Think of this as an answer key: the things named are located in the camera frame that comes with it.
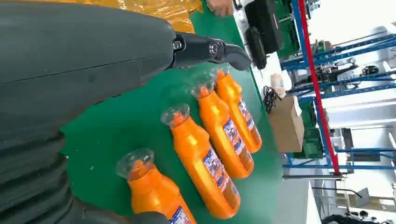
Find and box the yellow plastic sheet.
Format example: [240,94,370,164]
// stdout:
[71,0,203,34]

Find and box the white table with equipment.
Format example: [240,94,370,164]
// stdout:
[233,0,295,104]

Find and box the black carrying case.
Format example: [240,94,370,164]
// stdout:
[244,0,283,55]

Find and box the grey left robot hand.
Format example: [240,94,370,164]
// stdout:
[0,0,252,224]

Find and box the coiled black cable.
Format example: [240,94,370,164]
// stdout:
[263,86,282,114]

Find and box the orange drink bottle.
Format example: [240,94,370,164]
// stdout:
[212,66,263,154]
[161,103,241,220]
[191,81,255,180]
[116,147,198,224]

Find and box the person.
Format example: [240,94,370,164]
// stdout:
[205,0,235,17]

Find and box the blue metal shelf rack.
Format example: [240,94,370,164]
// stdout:
[280,0,396,171]

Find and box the brown cardboard box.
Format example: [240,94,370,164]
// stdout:
[267,96,305,154]

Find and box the green table mat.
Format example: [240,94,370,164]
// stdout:
[58,0,283,224]

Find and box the red metal pole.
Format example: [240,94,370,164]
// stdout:
[298,0,341,175]

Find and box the green plastic crate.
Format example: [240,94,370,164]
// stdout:
[292,102,325,159]
[274,0,301,59]

